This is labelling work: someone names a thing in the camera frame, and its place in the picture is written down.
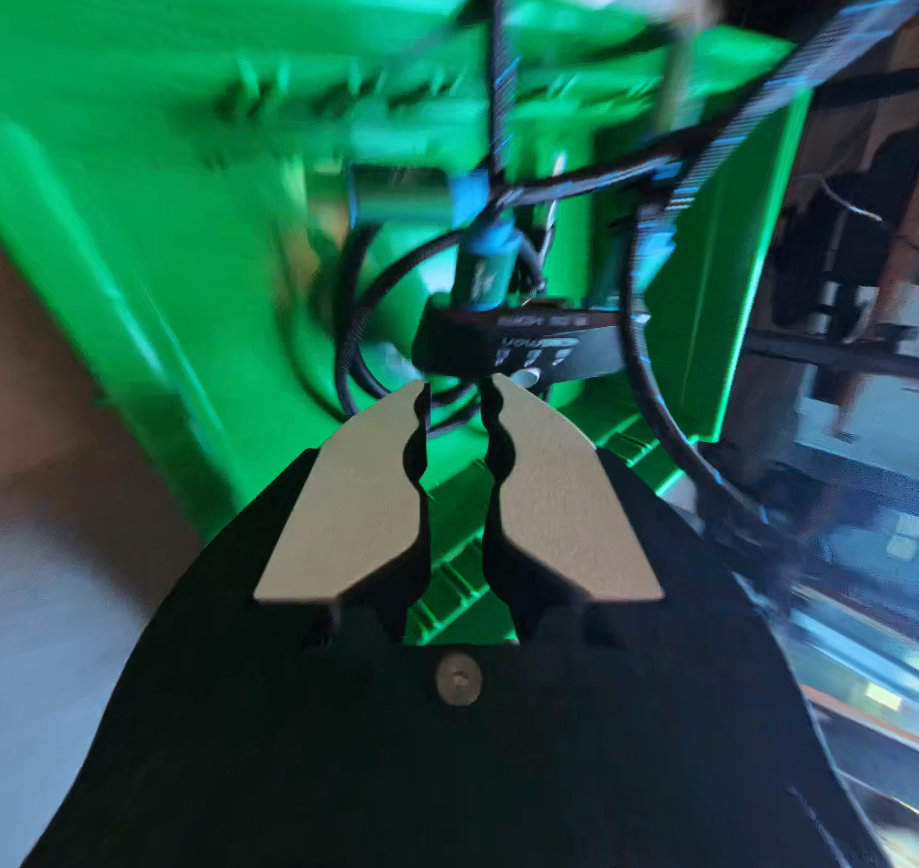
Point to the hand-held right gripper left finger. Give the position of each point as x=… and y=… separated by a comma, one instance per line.
x=344, y=523

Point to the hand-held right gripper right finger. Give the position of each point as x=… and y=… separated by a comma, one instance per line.
x=574, y=516

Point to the green plastic bin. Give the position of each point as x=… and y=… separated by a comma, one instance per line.
x=143, y=236

